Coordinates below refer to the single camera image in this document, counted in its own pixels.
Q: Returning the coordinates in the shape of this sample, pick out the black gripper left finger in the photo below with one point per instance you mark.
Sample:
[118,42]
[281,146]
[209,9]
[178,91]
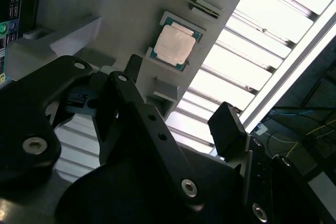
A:
[23,119]

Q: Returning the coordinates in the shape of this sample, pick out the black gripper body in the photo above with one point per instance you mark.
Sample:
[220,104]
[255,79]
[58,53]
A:
[118,200]

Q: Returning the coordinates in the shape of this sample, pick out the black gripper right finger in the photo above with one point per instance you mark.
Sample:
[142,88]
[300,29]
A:
[227,129]

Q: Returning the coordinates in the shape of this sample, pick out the silver CPU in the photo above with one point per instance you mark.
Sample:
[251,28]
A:
[174,44]

